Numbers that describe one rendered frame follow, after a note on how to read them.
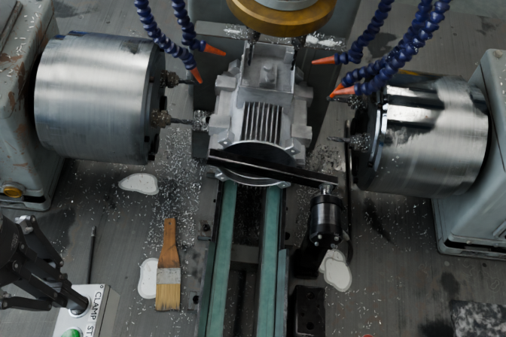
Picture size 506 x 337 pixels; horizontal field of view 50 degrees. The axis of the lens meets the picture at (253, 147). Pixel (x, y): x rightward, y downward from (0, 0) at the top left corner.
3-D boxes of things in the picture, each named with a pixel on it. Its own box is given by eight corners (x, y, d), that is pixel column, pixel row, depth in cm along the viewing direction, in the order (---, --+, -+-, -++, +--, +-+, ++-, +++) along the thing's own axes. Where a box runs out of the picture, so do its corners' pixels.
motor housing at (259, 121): (217, 109, 124) (220, 50, 108) (300, 119, 124) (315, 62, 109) (205, 184, 113) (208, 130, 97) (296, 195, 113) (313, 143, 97)
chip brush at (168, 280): (158, 220, 120) (158, 217, 120) (181, 219, 121) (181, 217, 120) (154, 312, 109) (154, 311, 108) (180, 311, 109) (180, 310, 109)
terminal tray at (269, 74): (240, 65, 112) (243, 39, 106) (292, 71, 112) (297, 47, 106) (234, 110, 105) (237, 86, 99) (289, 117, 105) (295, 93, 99)
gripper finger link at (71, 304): (61, 286, 76) (59, 292, 75) (86, 304, 81) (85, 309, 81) (43, 287, 76) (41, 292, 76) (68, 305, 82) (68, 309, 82)
